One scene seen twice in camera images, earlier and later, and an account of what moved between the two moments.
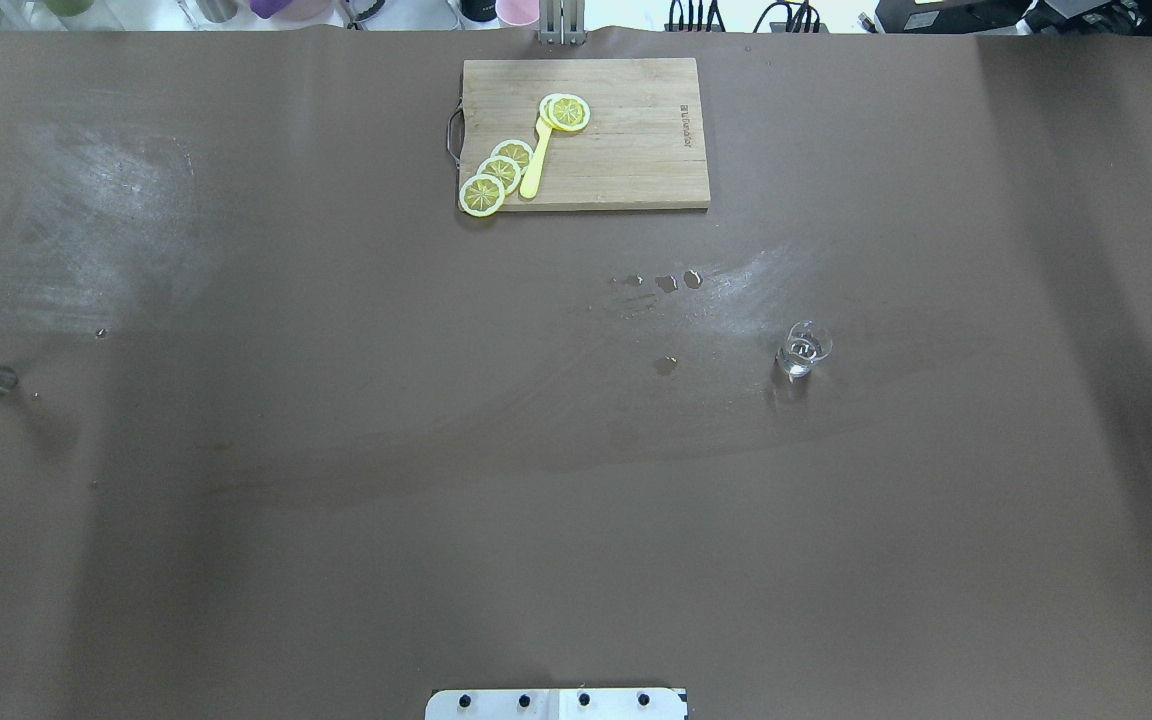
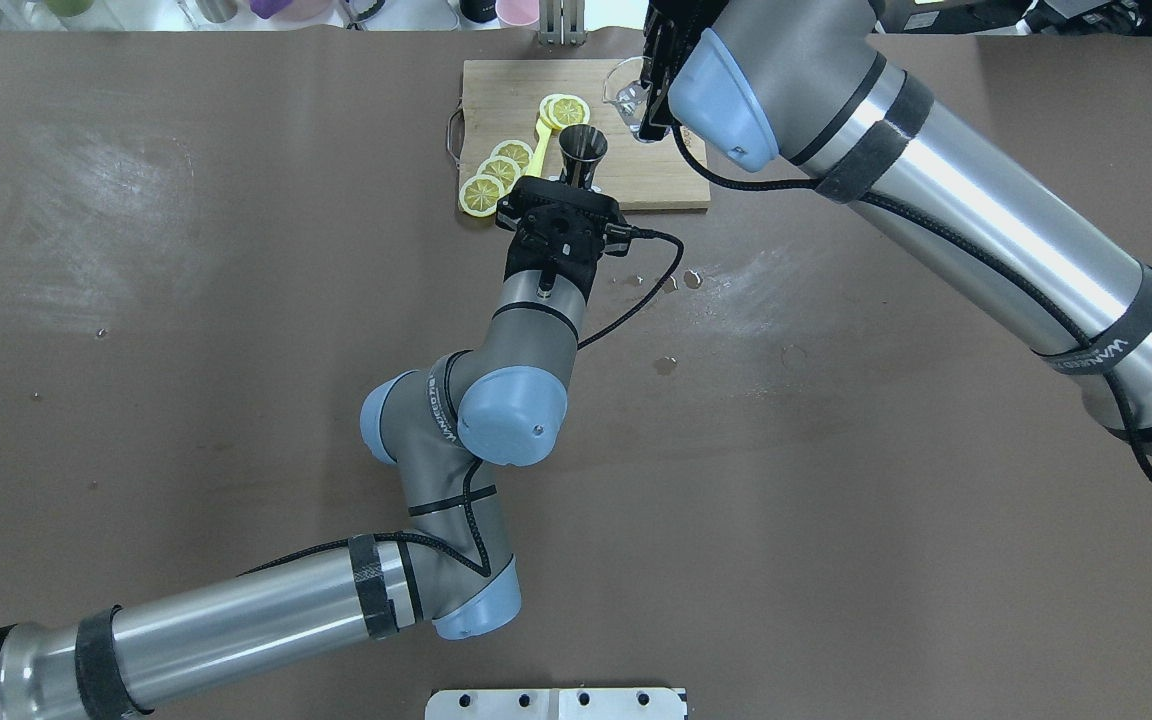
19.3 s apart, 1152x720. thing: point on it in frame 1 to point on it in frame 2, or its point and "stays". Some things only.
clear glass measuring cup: (805, 343) to (625, 88)
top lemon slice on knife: (569, 112) stays
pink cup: (518, 12) stays
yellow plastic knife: (543, 133) stays
